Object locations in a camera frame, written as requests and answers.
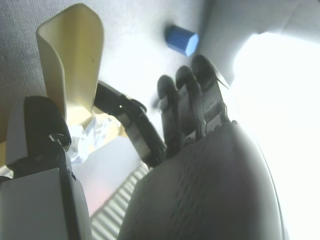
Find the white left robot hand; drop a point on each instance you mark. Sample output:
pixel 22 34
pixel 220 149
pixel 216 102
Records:
pixel 200 187

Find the cream hand broom grey bristles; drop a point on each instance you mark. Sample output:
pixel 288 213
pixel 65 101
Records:
pixel 112 217

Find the white paper ball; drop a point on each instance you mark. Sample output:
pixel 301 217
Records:
pixel 78 150
pixel 100 128

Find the cream plastic dustpan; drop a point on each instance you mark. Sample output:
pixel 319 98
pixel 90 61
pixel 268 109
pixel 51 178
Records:
pixel 75 50

